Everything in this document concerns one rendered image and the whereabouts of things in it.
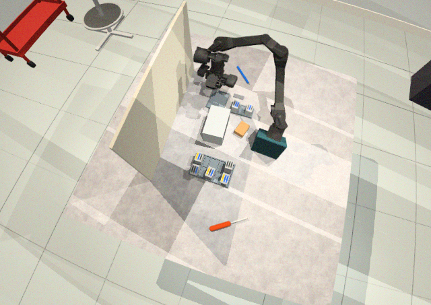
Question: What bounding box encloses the orange-handled screwdriver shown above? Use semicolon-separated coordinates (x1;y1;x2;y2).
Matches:
209;217;248;231

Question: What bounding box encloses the orange box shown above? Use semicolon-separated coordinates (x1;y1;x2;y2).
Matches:
234;121;250;138

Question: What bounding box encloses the large beige flat panel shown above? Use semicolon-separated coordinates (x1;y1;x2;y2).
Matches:
109;1;195;181

